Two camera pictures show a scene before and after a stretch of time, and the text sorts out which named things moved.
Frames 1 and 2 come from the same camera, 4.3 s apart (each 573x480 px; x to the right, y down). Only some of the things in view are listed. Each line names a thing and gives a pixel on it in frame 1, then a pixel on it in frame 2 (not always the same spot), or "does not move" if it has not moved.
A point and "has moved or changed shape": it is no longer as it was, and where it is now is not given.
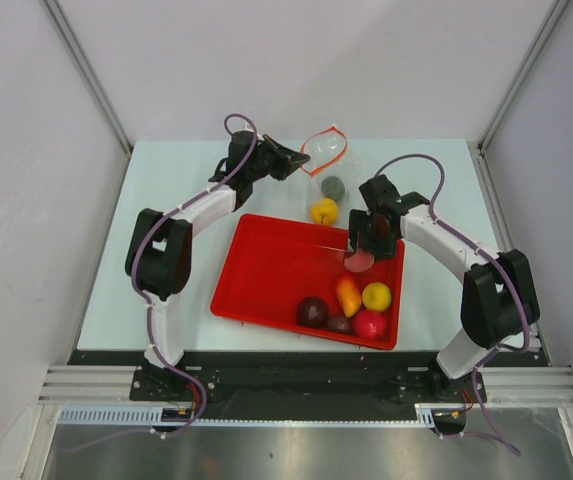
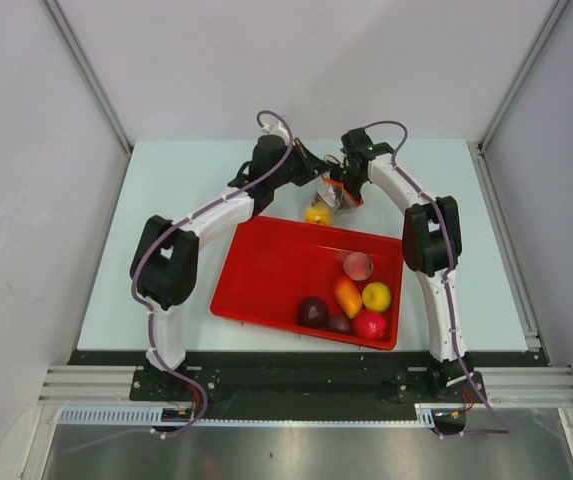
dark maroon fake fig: x=340 y=325 does not move
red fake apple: x=369 y=324 does not move
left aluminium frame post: x=56 y=13 does not move
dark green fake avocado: x=332 y=187 to x=339 y=205
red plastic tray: x=272 y=266 does not move
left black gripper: x=287 y=160 to x=310 y=166
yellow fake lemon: x=376 y=296 does not move
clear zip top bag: x=328 y=183 has moved or changed shape
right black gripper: x=357 y=222 to x=337 y=169
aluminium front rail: x=504 y=385 does not move
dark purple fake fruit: x=312 y=311 does not move
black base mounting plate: x=305 y=386 does not move
